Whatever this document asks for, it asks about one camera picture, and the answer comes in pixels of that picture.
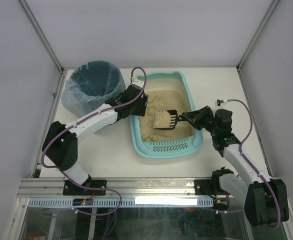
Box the black litter scoop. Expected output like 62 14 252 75
153 109 185 130

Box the beige litter clump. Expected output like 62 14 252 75
153 111 172 128

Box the translucent blue bin liner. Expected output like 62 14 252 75
60 60 126 118

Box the black trash bin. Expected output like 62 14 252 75
70 60 124 136

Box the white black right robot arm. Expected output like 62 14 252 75
178 106 289 228

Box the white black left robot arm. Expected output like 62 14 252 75
41 84 148 189

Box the beige cat litter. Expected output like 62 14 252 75
138 89 193 142

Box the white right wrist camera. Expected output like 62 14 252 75
215 98 228 107

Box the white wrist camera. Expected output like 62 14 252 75
215 98 228 107
130 76 144 88

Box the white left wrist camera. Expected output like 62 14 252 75
130 76 144 88

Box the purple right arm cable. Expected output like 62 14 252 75
226 98 282 229

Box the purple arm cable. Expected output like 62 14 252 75
226 98 282 229
40 66 148 171

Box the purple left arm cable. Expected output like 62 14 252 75
40 66 148 171

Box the white slotted cable duct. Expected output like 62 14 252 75
28 196 214 209

